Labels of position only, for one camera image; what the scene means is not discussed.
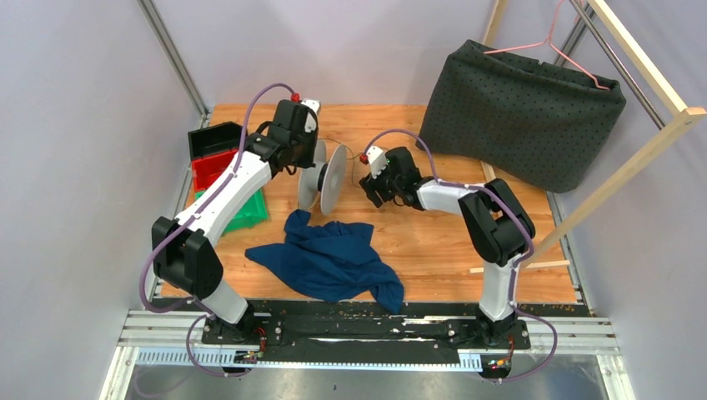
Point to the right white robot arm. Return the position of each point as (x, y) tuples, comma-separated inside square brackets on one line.
[(499, 228)]

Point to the black plastic bin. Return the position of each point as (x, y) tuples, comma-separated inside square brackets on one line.
[(212, 140)]

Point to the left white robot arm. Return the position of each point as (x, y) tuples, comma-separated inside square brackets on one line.
[(184, 252)]

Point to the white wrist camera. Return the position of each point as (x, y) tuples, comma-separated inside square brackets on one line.
[(376, 159), (313, 108)]

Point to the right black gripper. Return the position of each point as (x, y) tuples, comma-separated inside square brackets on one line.
[(370, 185)]

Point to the white cable spool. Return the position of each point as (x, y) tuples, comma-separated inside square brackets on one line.
[(323, 182)]

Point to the dark dotted fabric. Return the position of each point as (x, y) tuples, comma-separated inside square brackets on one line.
[(539, 122)]

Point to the aluminium rail frame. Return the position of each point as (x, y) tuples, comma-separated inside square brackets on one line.
[(150, 340)]

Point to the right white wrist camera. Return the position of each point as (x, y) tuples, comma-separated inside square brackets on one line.
[(376, 159)]

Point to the wooden frame rack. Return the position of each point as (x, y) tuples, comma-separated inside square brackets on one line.
[(664, 221)]

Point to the green plastic bin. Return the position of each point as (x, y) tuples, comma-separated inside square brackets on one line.
[(252, 213)]

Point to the red plastic bin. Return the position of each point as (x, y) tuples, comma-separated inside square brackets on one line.
[(206, 170)]

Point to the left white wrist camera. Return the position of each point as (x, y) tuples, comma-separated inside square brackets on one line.
[(313, 108)]

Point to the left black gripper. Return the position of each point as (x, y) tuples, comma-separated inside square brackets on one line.
[(307, 160)]

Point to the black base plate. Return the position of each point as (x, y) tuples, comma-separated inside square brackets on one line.
[(356, 333)]

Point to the blue cloth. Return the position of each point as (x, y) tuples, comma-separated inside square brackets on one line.
[(330, 262)]

